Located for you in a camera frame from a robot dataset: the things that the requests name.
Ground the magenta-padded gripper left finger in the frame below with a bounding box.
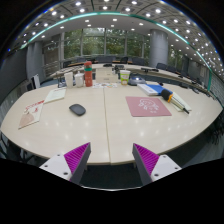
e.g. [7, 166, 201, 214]
[39, 142, 92, 186]

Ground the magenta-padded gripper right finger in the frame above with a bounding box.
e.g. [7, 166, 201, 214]
[131, 143, 183, 186]

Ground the black computer mouse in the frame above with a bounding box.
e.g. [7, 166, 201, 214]
[68, 103, 87, 117]

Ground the pink printed mouse pad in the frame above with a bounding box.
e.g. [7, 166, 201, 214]
[125, 96, 173, 118]

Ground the red and white leaflet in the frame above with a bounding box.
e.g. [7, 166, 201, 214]
[18, 99, 45, 130]

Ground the cream document with red heading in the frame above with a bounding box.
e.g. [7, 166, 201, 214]
[43, 87, 67, 104]

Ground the cream paper booklet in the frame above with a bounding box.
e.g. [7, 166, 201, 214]
[169, 92, 193, 113]

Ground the blue and white book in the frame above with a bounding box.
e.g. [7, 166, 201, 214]
[137, 83, 174, 97]

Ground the black desk microphone console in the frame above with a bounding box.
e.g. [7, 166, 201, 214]
[128, 75, 147, 87]
[57, 77, 67, 89]

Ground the white lidded mug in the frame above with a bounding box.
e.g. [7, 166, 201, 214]
[74, 72, 85, 88]

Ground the colourful sticker sheet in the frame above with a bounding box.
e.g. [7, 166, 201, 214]
[92, 82, 118, 89]

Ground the stack of white paper cups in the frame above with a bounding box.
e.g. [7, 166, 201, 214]
[64, 71, 75, 89]

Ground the red bottle with green band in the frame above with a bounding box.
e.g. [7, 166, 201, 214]
[83, 60, 94, 88]

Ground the green and white paper cup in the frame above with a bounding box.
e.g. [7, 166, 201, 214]
[119, 69, 131, 86]

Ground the beige cardboard box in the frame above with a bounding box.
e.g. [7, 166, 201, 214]
[95, 67, 119, 84]

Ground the group of dark office chairs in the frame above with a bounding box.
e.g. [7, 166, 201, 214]
[63, 55, 208, 88]

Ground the group of ceiling lights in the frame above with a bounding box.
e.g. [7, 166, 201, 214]
[19, 0, 222, 69]

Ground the black microphone with yellow ring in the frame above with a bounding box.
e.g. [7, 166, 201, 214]
[161, 88, 190, 115]

